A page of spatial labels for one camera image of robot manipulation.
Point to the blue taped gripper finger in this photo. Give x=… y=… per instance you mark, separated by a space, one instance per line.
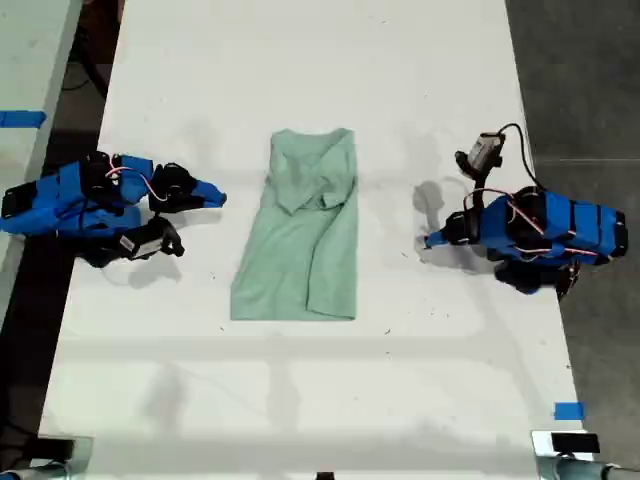
x=207 y=188
x=215 y=200
x=437 y=238

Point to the pale green t-shirt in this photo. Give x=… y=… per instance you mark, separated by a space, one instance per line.
x=300 y=250

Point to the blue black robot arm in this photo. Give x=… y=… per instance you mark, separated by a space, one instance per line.
x=55 y=200
x=560 y=225

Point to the long blue tape strip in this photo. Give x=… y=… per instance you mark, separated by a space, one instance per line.
x=22 y=119

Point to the short blue tape strip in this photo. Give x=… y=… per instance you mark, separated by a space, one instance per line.
x=569 y=411

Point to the grey metal pipe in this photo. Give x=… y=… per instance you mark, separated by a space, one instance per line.
x=580 y=470

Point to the black camera stalk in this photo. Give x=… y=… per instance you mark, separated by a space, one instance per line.
x=479 y=186

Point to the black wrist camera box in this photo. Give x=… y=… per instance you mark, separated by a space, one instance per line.
x=150 y=242

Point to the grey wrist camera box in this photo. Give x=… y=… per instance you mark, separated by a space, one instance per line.
x=482 y=150

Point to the black box on metal bracket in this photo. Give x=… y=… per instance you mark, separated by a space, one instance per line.
x=575 y=442

